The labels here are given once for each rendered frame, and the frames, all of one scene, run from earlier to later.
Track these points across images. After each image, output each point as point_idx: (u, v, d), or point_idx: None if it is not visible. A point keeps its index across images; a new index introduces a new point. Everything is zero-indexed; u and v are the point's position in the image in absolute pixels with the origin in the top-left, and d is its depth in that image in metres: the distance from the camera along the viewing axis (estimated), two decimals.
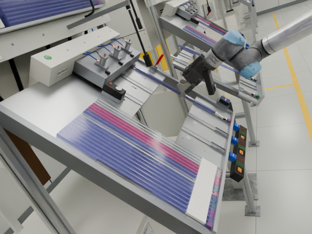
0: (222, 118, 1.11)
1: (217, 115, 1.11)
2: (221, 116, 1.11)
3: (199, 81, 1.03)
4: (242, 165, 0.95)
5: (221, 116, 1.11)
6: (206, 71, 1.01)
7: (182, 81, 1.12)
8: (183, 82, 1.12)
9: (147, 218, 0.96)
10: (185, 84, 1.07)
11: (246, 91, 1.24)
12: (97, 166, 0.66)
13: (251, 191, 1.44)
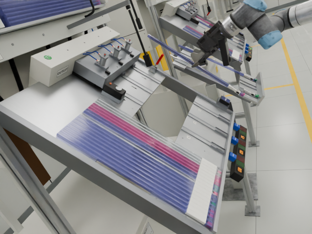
0: (235, 92, 1.07)
1: (230, 88, 1.07)
2: (234, 89, 1.07)
3: (214, 50, 0.99)
4: (242, 165, 0.95)
5: (234, 89, 1.07)
6: (222, 39, 0.96)
7: (196, 50, 1.07)
8: (196, 52, 1.07)
9: (147, 218, 0.96)
10: (198, 54, 1.03)
11: (246, 91, 1.24)
12: (97, 166, 0.66)
13: (251, 191, 1.44)
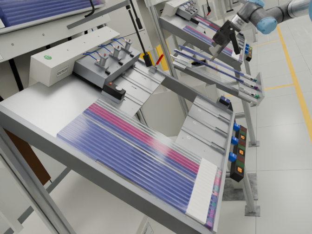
0: (250, 86, 1.33)
1: (245, 83, 1.33)
2: (249, 83, 1.33)
3: (227, 42, 1.24)
4: (242, 165, 0.95)
5: (249, 84, 1.33)
6: (233, 33, 1.21)
7: (213, 42, 1.34)
8: (214, 44, 1.35)
9: (147, 218, 0.96)
10: (215, 47, 1.25)
11: (246, 91, 1.24)
12: (97, 166, 0.66)
13: (251, 191, 1.44)
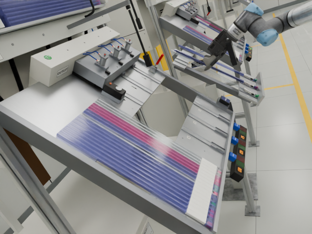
0: (250, 86, 1.33)
1: (245, 83, 1.33)
2: (249, 83, 1.33)
3: (223, 53, 1.16)
4: (242, 165, 0.95)
5: (249, 84, 1.33)
6: (229, 43, 1.14)
7: (206, 56, 1.24)
8: (207, 58, 1.25)
9: (147, 218, 0.96)
10: (210, 58, 1.20)
11: (246, 90, 1.24)
12: (97, 166, 0.66)
13: (251, 191, 1.44)
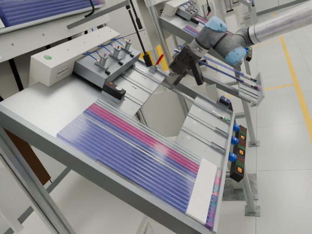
0: (250, 86, 1.33)
1: (245, 83, 1.33)
2: (249, 83, 1.33)
3: (186, 71, 1.03)
4: (242, 165, 0.95)
5: (249, 84, 1.33)
6: (192, 61, 1.01)
7: (171, 74, 1.12)
8: (172, 75, 1.12)
9: (147, 218, 0.96)
10: (173, 76, 1.07)
11: (214, 113, 1.11)
12: (97, 166, 0.66)
13: (251, 191, 1.44)
